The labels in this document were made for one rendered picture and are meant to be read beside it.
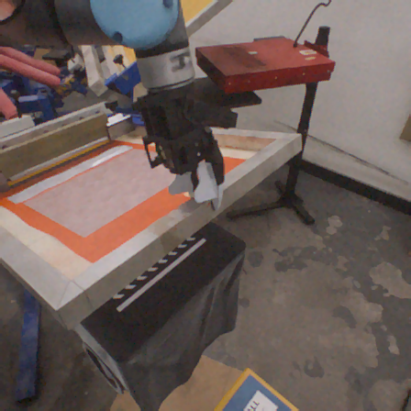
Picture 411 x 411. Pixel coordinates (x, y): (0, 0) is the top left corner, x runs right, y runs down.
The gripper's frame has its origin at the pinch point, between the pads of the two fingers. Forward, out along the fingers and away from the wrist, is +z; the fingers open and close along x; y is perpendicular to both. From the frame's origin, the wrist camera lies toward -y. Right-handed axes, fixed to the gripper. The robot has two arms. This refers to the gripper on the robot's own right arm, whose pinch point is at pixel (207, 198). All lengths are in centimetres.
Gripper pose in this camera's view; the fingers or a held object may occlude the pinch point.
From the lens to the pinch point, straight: 58.7
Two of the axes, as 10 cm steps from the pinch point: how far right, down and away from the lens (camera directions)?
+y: -6.7, 4.8, -5.7
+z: 2.0, 8.5, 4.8
